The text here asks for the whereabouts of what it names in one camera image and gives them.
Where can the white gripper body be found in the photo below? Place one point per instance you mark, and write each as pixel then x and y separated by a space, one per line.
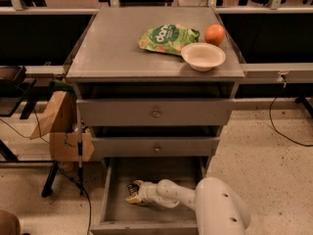
pixel 146 192

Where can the black rxbar chocolate bar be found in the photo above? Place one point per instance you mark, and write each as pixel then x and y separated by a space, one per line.
pixel 133 189

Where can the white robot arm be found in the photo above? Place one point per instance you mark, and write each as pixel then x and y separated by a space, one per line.
pixel 219 209

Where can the grey open bottom drawer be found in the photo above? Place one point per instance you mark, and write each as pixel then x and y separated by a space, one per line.
pixel 121 218

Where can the grey middle drawer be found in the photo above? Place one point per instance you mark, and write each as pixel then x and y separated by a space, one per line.
pixel 154 146

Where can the grey top drawer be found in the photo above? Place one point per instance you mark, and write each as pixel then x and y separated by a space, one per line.
pixel 155 112

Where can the grey drawer cabinet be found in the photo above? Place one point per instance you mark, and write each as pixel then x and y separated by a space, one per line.
pixel 110 65

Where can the brown cardboard box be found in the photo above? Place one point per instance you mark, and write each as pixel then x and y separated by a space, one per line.
pixel 58 120

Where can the brown round object corner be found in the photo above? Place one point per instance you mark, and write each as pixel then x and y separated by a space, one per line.
pixel 9 224

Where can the white paper bowl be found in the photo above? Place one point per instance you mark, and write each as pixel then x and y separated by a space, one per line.
pixel 203 56

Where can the green snack bag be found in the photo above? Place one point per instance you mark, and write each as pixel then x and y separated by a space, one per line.
pixel 168 39

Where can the orange fruit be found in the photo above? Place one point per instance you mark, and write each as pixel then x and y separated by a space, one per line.
pixel 214 34

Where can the black table frame left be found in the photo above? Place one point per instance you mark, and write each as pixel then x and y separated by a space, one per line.
pixel 14 87

